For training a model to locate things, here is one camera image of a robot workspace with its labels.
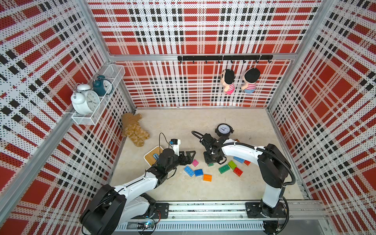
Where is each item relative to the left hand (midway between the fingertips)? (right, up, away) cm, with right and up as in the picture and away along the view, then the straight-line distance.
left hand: (192, 152), depth 85 cm
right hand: (+12, -6, +4) cm, 14 cm away
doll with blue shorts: (+39, +48, +11) cm, 63 cm away
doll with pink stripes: (+23, +46, +10) cm, 53 cm away
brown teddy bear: (-41, +13, +11) cm, 44 cm away
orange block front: (+9, -15, -1) cm, 17 cm away
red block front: (+27, -12, +1) cm, 30 cm away
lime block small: (+25, -9, +4) cm, 26 cm away
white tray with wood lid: (-27, -4, +4) cm, 27 cm away
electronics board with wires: (-21, -32, -15) cm, 42 cm away
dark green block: (+11, -8, +2) cm, 14 cm away
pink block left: (+2, -8, +5) cm, 9 cm away
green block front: (+19, -11, +2) cm, 22 cm away
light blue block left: (-2, -12, +2) cm, 12 cm away
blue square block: (+4, -13, +1) cm, 13 cm away
